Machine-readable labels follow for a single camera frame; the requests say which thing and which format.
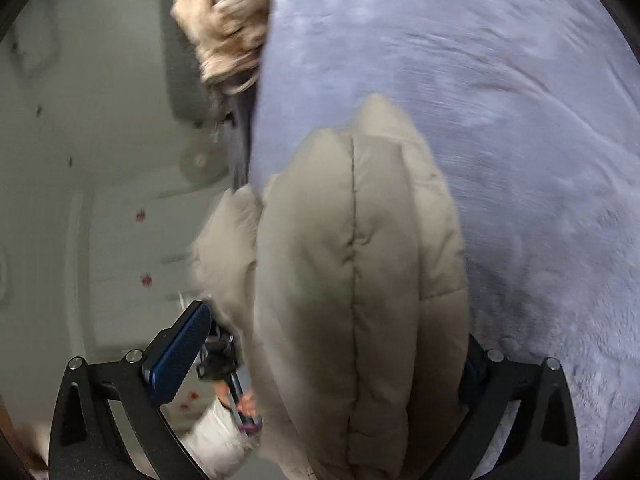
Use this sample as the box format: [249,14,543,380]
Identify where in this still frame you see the beige puffer jacket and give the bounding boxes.
[187,92,471,480]

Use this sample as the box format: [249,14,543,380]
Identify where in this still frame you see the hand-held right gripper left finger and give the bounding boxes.
[48,300,212,480]

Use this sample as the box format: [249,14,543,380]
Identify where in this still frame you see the grey bed frame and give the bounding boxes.
[162,20,216,126]

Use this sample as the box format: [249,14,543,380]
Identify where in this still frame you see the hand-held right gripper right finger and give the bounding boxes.
[457,332,581,480]

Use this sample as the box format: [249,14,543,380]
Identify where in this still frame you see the person's left hand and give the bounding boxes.
[215,382,257,417]

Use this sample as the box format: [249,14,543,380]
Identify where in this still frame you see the lavender fleece blanket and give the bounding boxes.
[247,0,640,476]

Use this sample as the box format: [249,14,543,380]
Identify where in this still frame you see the cream striped fuzzy blanket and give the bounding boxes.
[170,0,275,93]

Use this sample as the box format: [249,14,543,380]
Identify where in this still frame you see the white drawer cabinet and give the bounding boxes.
[65,180,236,361]

